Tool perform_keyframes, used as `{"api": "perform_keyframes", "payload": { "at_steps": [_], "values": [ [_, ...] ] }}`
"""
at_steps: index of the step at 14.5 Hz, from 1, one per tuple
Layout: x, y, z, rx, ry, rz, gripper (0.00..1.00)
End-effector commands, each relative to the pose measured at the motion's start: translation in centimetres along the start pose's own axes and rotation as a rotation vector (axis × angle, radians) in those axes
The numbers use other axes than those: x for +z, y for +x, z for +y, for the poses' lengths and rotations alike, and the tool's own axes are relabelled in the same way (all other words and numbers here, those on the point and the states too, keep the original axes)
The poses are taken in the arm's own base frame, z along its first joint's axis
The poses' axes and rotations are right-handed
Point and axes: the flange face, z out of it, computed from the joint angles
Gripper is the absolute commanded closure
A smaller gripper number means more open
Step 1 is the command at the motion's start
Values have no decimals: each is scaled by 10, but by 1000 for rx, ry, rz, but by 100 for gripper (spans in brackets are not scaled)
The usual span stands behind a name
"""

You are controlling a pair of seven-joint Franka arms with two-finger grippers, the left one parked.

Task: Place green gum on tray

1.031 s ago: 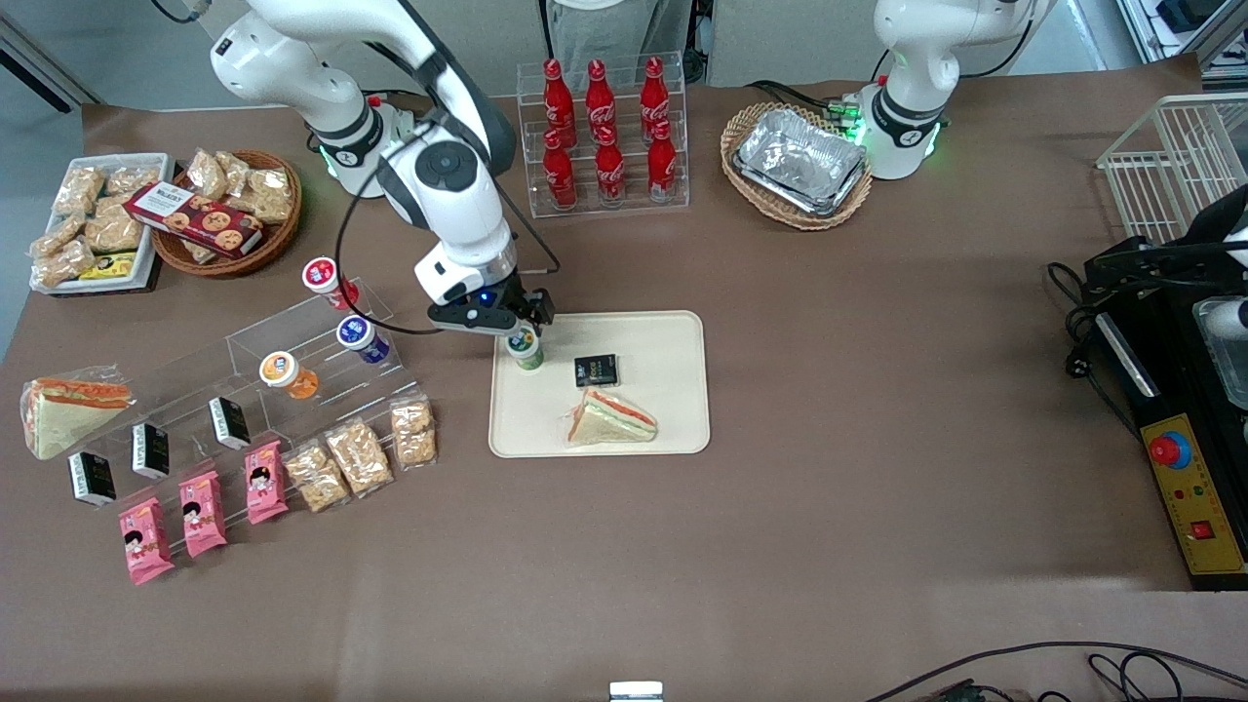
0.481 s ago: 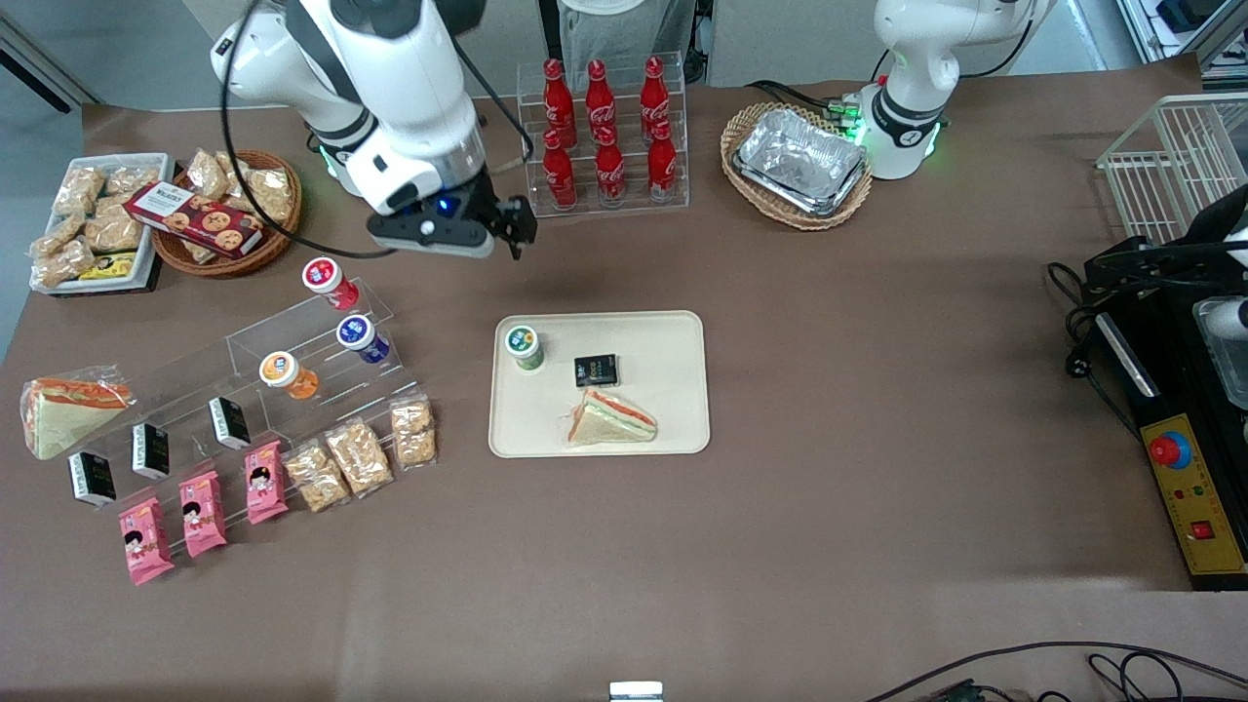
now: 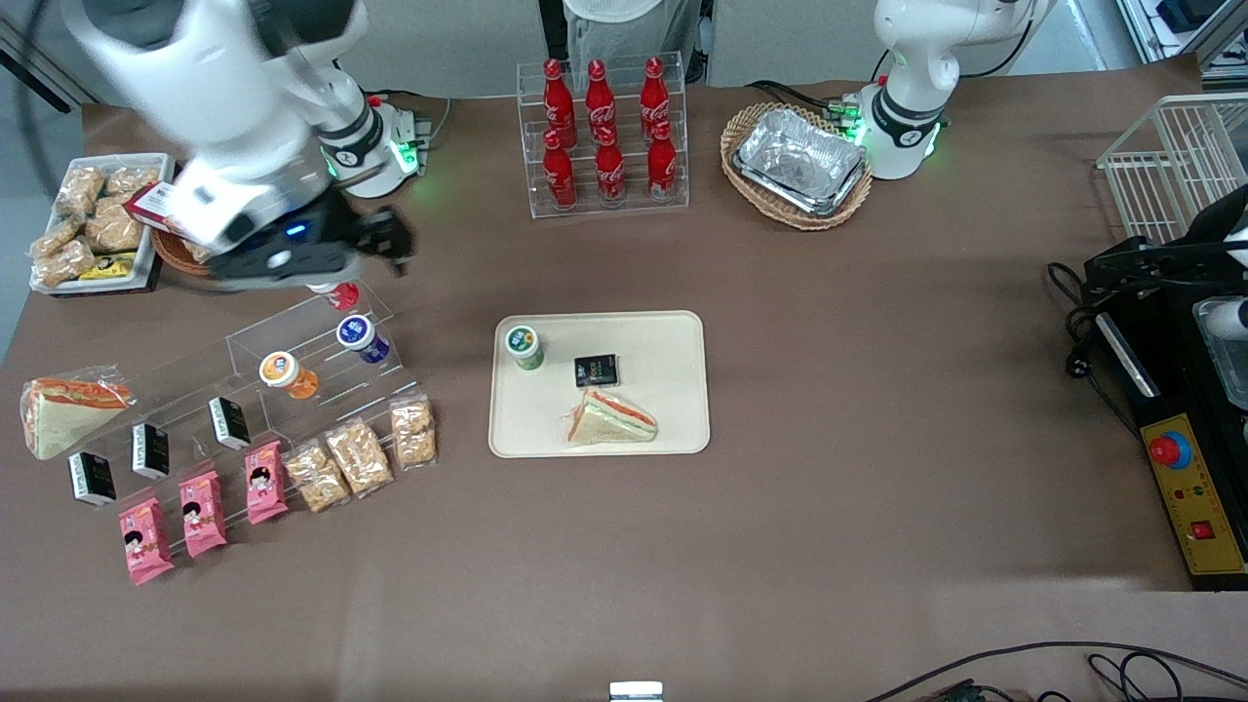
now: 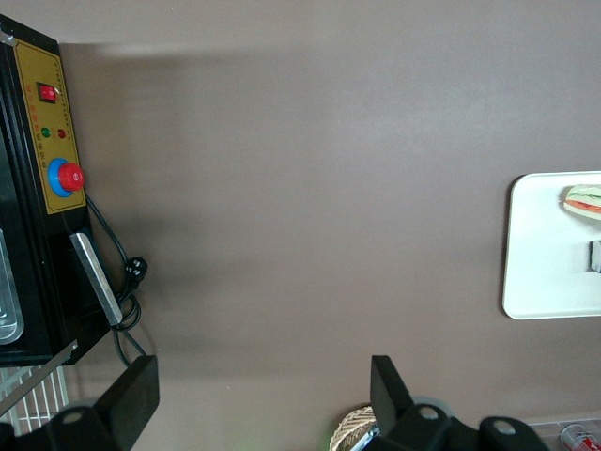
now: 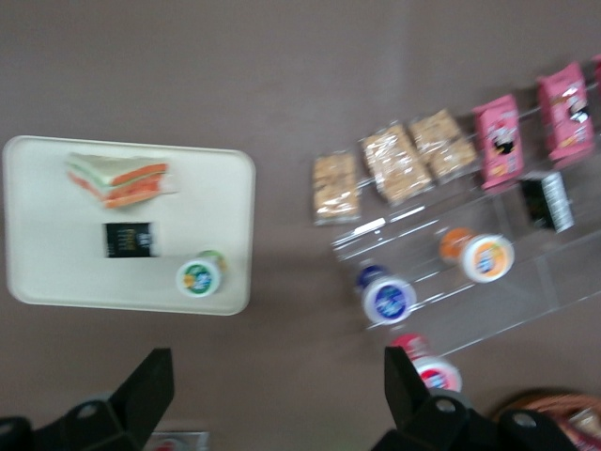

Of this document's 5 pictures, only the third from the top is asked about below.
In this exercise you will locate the small white device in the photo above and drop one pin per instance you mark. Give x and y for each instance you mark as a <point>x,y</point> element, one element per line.
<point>636,691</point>

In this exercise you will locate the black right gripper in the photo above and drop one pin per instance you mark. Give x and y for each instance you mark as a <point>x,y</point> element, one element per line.
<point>363,232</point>

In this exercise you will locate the red gum bottle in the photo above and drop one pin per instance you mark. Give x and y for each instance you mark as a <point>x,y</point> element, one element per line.
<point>336,294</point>

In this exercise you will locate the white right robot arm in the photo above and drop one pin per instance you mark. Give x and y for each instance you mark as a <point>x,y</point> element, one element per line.
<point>214,88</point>

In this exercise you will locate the large wrapped triangle sandwich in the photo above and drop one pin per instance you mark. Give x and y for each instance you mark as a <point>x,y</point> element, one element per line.
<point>63,419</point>

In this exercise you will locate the clear rice crisp pack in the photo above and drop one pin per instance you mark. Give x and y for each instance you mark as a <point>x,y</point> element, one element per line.
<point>81,188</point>
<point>413,432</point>
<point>317,478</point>
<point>359,458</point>
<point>115,229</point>
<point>63,263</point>
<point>56,237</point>
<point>132,180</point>

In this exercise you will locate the clear acrylic stepped stand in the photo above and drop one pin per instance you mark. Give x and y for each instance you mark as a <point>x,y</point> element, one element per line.
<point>185,429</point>
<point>327,375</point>

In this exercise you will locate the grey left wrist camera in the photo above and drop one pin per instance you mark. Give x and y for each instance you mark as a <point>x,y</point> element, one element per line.
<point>1230,317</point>

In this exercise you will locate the black sealing machine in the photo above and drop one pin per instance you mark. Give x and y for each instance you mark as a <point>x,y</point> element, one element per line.
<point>1170,390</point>

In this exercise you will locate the red cola bottle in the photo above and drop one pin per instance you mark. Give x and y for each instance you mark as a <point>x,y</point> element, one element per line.
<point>610,168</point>
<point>558,97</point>
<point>653,96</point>
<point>559,174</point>
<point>662,164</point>
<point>600,97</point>

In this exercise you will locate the pink snack pack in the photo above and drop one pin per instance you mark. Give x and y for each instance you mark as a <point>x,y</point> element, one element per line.
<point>265,483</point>
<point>146,541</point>
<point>203,514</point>

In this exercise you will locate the metal shelf rack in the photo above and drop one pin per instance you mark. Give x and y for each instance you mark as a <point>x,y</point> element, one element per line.
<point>1219,54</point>

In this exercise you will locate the blue gum bottle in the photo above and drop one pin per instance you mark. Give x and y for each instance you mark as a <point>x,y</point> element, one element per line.
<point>361,336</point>

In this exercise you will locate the black gum pack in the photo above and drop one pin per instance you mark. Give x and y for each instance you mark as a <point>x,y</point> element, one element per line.
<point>596,370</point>

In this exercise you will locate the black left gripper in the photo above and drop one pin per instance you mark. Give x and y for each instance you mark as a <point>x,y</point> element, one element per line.
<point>1201,227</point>

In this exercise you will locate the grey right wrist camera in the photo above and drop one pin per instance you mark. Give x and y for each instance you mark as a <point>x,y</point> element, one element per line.
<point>283,265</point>

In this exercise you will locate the red cookie box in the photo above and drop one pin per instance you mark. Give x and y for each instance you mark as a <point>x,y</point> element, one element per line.
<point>156,205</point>

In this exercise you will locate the person torso white top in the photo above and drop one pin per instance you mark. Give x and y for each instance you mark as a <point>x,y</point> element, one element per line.
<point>624,24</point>

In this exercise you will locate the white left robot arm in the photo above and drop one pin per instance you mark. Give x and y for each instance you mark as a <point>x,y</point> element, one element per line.
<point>916,107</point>

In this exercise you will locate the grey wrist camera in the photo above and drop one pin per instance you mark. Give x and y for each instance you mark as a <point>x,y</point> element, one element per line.
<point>1230,317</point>
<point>283,265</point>

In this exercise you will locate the silver foil tray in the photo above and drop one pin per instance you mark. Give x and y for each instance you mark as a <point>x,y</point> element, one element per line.
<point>799,161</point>

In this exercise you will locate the green gum bottle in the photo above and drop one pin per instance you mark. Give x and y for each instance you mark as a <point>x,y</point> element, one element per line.
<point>525,346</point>

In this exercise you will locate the grey connector block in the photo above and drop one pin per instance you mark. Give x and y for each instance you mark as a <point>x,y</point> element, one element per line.
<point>417,127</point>

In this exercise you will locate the black white small box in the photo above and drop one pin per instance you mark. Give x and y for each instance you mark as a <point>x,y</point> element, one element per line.
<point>230,422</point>
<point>150,450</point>
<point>93,478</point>

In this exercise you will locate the black box device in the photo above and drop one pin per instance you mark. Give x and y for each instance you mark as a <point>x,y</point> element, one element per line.
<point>1185,12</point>

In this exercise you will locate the yellow control panel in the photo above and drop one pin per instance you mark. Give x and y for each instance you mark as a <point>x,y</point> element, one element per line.
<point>1204,492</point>

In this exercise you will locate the orange gum bottle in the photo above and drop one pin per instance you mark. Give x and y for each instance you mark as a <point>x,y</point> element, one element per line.
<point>285,373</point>

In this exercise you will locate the white rectangular snack tray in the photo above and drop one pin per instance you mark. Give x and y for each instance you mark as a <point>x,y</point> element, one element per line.
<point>164,164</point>

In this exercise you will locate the dark metal floor rail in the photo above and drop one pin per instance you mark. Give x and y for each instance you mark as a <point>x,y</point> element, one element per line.
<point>29,68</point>

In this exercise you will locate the light wicker foil basket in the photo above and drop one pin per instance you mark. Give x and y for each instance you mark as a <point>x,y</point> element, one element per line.
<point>746,200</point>

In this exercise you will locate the clear acrylic bottle rack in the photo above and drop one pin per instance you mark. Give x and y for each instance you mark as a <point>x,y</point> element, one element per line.
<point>632,200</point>

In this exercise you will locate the beige plastic tray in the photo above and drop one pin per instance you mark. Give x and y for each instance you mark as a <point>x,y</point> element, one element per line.
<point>663,341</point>

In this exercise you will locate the brown wicker snack basket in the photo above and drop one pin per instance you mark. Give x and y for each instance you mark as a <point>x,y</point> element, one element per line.
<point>171,255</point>

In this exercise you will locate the yellow snack pack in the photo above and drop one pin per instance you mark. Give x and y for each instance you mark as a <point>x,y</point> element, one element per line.
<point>107,266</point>

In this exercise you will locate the small wrapped triangle sandwich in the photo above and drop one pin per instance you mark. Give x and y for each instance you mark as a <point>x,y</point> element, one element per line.
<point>609,421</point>

